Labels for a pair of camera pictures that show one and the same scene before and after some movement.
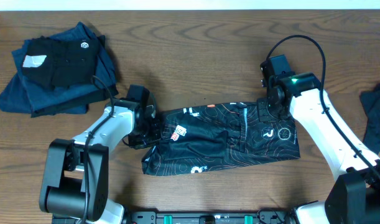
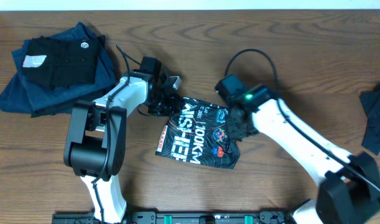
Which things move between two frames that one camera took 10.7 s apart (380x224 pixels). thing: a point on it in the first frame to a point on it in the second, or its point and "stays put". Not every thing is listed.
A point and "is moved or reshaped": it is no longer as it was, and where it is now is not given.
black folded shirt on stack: x=60 y=64 stays put
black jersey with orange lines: x=216 y=137 is moved or reshaped
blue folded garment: x=104 y=86 stays put
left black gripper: x=151 y=130 to x=164 y=101
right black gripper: x=264 y=110 to x=237 y=125
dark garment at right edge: x=376 y=102 stays put
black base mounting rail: x=208 y=217 stays put
